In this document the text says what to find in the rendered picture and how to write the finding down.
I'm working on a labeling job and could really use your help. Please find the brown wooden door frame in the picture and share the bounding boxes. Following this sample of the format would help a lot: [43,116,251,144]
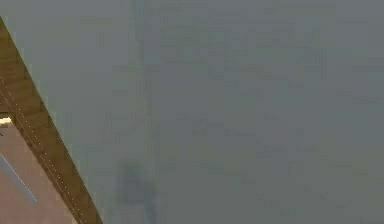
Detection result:
[0,15,105,224]

